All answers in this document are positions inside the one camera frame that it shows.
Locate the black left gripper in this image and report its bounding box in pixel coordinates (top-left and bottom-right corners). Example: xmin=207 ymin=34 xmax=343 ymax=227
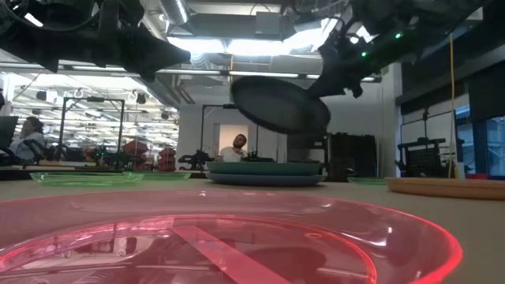
xmin=0 ymin=25 xmax=192 ymax=83

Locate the pink transparent plastic plate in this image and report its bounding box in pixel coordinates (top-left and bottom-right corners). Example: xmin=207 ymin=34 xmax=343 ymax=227
xmin=0 ymin=189 xmax=464 ymax=284

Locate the black metal frame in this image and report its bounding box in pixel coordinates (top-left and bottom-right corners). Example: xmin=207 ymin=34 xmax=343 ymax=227
xmin=200 ymin=103 xmax=260 ymax=163
xmin=58 ymin=95 xmax=126 ymax=171

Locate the teal plastic plate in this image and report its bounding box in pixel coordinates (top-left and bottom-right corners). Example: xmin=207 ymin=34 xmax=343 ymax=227
xmin=205 ymin=161 xmax=324 ymax=177

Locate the dark computer monitor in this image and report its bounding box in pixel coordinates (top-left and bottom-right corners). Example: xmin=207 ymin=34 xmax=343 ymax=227
xmin=0 ymin=115 xmax=20 ymax=149

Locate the long tube ceiling light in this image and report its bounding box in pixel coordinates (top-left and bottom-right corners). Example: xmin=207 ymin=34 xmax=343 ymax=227
xmin=156 ymin=69 xmax=376 ymax=83

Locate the wooden tray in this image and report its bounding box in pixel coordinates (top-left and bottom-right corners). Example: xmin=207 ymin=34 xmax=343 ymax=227
xmin=384 ymin=176 xmax=505 ymax=201

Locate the person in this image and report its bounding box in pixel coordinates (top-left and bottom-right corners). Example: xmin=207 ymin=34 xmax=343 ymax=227
xmin=215 ymin=133 xmax=249 ymax=163
xmin=8 ymin=116 xmax=47 ymax=163

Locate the green transparent plastic plate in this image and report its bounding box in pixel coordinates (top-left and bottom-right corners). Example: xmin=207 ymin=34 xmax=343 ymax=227
xmin=122 ymin=170 xmax=193 ymax=182
xmin=346 ymin=176 xmax=387 ymax=187
xmin=29 ymin=171 xmax=145 ymax=187

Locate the grey ceiling box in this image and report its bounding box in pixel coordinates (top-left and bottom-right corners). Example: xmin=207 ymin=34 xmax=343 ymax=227
xmin=255 ymin=10 xmax=283 ymax=37

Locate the black perforated rack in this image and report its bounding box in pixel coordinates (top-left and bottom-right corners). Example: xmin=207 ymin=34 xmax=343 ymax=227
xmin=396 ymin=136 xmax=447 ymax=178

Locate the black cabinet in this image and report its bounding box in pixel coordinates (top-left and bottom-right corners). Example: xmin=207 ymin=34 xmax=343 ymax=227
xmin=326 ymin=133 xmax=378 ymax=182

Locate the dark grey plastic plate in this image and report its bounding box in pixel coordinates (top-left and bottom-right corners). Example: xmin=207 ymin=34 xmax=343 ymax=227
xmin=230 ymin=75 xmax=331 ymax=135

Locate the silver ventilation duct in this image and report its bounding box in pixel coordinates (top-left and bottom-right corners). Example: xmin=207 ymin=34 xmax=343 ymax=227
xmin=158 ymin=0 xmax=191 ymax=26

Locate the red crate stack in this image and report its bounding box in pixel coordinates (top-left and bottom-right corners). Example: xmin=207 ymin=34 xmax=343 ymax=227
xmin=157 ymin=147 xmax=178 ymax=172
xmin=121 ymin=140 xmax=150 ymax=170

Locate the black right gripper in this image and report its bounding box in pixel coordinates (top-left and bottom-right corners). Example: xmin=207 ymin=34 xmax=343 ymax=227
xmin=306 ymin=21 xmax=399 ymax=100

